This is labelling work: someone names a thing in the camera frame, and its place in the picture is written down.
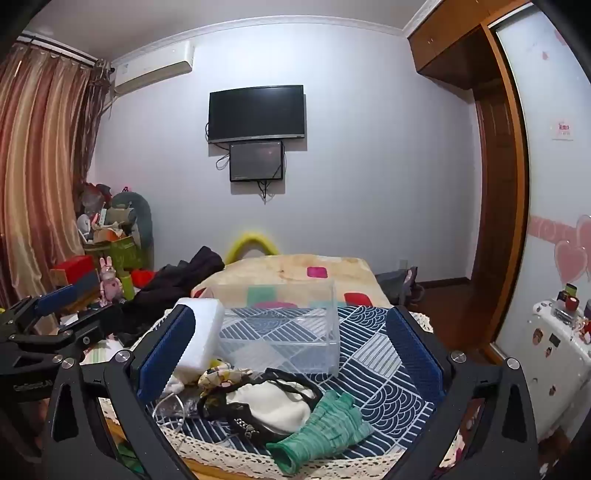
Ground clear plastic wrapper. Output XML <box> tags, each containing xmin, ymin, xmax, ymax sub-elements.
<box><xmin>154</xmin><ymin>385</ymin><xmax>204</xmax><ymax>430</ymax></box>

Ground red box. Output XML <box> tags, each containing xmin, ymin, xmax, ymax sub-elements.
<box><xmin>50</xmin><ymin>255</ymin><xmax>96</xmax><ymax>283</ymax></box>

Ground black wall television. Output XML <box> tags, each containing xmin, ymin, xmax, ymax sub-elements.
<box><xmin>208</xmin><ymin>84</ymin><xmax>307</xmax><ymax>144</ymax></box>

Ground small black wall monitor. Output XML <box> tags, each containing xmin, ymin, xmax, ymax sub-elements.
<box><xmin>229</xmin><ymin>140</ymin><xmax>284</xmax><ymax>183</ymax></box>

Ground curtain rail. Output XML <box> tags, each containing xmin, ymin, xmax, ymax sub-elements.
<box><xmin>21</xmin><ymin>30</ymin><xmax>114</xmax><ymax>72</ymax></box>

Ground red cloth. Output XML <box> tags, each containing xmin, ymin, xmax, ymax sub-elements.
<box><xmin>130</xmin><ymin>269</ymin><xmax>158</xmax><ymax>290</ymax></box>

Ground pile of household clutter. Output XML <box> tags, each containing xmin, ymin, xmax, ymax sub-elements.
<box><xmin>75</xmin><ymin>181</ymin><xmax>139</xmax><ymax>246</ymax></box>

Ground pink bunny plush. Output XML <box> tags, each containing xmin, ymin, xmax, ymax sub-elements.
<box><xmin>98</xmin><ymin>257</ymin><xmax>123</xmax><ymax>306</ymax></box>

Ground striped brown curtain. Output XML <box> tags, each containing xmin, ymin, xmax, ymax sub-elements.
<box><xmin>0</xmin><ymin>41</ymin><xmax>110</xmax><ymax>335</ymax></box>

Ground black clothing heap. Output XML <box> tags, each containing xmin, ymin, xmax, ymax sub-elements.
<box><xmin>121</xmin><ymin>246</ymin><xmax>226</xmax><ymax>337</ymax></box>

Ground green box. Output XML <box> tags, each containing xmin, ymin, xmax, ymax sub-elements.
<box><xmin>109</xmin><ymin>234</ymin><xmax>140</xmax><ymax>278</ymax></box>

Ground beige blanket with coloured squares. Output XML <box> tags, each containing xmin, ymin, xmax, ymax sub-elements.
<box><xmin>191</xmin><ymin>253</ymin><xmax>392</xmax><ymax>311</ymax></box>

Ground black monitor cables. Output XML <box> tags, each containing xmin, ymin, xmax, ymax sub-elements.
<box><xmin>255</xmin><ymin>180</ymin><xmax>279</xmax><ymax>205</ymax></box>

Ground green knitted glove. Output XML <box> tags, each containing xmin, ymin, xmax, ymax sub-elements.
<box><xmin>266</xmin><ymin>389</ymin><xmax>374</xmax><ymax>476</ymax></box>

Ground blue white patterned cloth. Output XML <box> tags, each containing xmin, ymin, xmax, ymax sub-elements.
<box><xmin>148</xmin><ymin>305</ymin><xmax>438</xmax><ymax>461</ymax></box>

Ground floral fabric scrunchie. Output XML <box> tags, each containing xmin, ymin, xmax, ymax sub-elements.
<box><xmin>198</xmin><ymin>359</ymin><xmax>252</xmax><ymax>393</ymax></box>

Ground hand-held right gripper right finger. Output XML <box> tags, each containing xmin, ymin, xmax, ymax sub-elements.
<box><xmin>385</xmin><ymin>305</ymin><xmax>541</xmax><ymax>480</ymax></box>

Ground white air conditioner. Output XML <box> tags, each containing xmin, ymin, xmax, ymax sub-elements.
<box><xmin>113</xmin><ymin>40</ymin><xmax>194</xmax><ymax>96</ymax></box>

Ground pink heart sticker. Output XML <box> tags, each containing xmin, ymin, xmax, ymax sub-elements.
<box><xmin>554</xmin><ymin>239</ymin><xmax>588</xmax><ymax>286</ymax></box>

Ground clear plastic box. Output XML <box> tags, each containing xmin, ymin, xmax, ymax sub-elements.
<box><xmin>207</xmin><ymin>278</ymin><xmax>341</xmax><ymax>377</ymax></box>

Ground yellow ring cushion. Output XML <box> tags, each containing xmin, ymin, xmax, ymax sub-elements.
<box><xmin>225</xmin><ymin>232</ymin><xmax>280</xmax><ymax>265</ymax></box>

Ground wooden wardrobe frame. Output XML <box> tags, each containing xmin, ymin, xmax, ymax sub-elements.
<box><xmin>470</xmin><ymin>21</ymin><xmax>531</xmax><ymax>366</ymax></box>

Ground wooden overhead cabinet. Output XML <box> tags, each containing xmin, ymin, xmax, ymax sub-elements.
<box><xmin>407</xmin><ymin>0</ymin><xmax>542</xmax><ymax>89</ymax></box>

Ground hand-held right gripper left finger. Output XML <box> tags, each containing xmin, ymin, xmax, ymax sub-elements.
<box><xmin>41</xmin><ymin>303</ymin><xmax>197</xmax><ymax>480</ymax></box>

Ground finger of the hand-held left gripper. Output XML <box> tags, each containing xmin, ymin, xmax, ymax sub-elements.
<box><xmin>0</xmin><ymin>283</ymin><xmax>89</xmax><ymax>346</ymax></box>
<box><xmin>9</xmin><ymin>304</ymin><xmax>126</xmax><ymax>357</ymax></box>

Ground white foam sponge block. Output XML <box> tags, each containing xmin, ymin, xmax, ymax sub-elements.
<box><xmin>167</xmin><ymin>298</ymin><xmax>225</xmax><ymax>386</ymax></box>

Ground frosted sliding door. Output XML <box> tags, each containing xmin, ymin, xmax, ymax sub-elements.
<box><xmin>488</xmin><ymin>7</ymin><xmax>591</xmax><ymax>365</ymax></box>

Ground cream pouch with black strap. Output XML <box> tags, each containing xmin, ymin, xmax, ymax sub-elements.
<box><xmin>198</xmin><ymin>368</ymin><xmax>324</xmax><ymax>439</ymax></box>

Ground dark bag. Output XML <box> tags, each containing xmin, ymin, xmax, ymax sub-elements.
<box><xmin>374</xmin><ymin>266</ymin><xmax>424</xmax><ymax>306</ymax></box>

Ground white cabinet with stickers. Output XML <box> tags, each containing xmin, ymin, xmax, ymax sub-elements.
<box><xmin>513</xmin><ymin>296</ymin><xmax>591</xmax><ymax>441</ymax></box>

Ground grey green long pillow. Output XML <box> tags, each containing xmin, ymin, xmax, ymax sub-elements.
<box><xmin>111</xmin><ymin>190</ymin><xmax>154</xmax><ymax>269</ymax></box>

